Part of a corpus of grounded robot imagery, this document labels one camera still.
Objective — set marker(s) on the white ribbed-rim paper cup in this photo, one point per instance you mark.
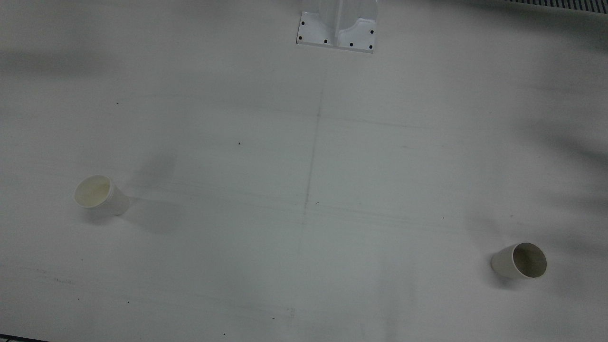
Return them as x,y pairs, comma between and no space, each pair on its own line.
111,202

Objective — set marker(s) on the beige paper cup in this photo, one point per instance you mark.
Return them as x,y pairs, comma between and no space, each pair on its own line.
503,263

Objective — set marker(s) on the metal vent grille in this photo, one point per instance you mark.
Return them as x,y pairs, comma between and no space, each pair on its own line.
560,3

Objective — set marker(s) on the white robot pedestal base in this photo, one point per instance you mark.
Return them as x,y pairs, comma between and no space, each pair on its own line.
318,28

